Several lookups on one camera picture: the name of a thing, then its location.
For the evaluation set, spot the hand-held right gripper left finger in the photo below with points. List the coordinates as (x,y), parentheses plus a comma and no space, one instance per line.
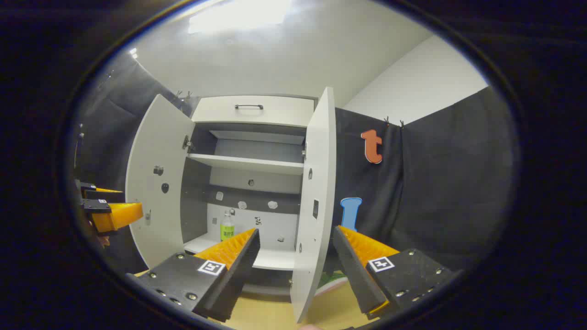
(238,270)

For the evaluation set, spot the white cabinet door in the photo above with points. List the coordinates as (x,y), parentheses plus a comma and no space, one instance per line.
(156,137)
(318,151)

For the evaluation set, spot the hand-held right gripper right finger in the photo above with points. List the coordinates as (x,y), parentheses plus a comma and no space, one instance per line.
(355,275)

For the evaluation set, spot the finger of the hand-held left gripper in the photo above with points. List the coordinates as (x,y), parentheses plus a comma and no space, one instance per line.
(103,196)
(117,216)

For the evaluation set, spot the black backdrop cloth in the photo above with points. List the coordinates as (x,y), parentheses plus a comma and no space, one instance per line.
(440,183)

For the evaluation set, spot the watermelon slice toy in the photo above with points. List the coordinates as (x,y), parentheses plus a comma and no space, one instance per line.
(331,282)

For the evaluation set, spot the white cabinet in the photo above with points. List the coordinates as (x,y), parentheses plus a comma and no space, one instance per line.
(247,163)

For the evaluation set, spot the clear bottle with green label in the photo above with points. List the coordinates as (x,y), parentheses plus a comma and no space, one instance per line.
(227,231)

